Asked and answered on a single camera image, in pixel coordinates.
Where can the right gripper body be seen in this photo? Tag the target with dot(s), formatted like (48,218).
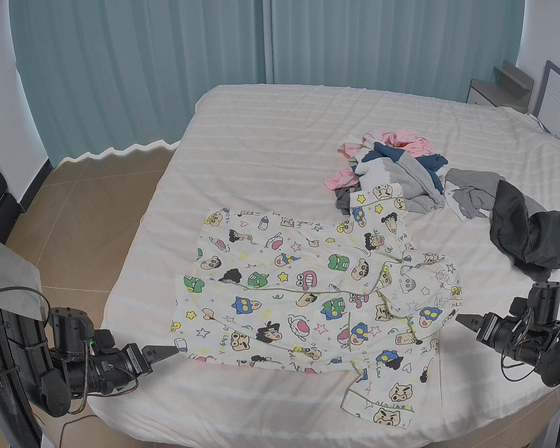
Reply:
(504,336)

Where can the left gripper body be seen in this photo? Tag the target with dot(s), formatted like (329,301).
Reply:
(116,369)

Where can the white printed pyjama top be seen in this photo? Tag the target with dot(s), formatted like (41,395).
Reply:
(284,297)

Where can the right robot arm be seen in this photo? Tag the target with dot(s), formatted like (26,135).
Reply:
(546,301)

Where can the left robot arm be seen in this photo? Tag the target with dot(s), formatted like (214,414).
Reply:
(70,329)

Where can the pile of clothes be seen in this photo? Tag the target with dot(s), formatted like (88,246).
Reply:
(401,175)

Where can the bed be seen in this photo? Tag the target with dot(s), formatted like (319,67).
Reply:
(284,157)

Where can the dark grey garment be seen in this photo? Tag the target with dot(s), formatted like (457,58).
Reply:
(527,236)

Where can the grey and white garment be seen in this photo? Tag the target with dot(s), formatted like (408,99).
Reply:
(471,192)

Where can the black padded sofa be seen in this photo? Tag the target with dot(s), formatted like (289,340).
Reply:
(0,194)

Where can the grey bedside table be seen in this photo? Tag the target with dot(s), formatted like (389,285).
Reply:
(490,94)

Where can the blue-green curtain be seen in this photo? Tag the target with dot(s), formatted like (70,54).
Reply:
(378,31)
(121,63)

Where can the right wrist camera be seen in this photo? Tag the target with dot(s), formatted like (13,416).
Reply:
(517,307)

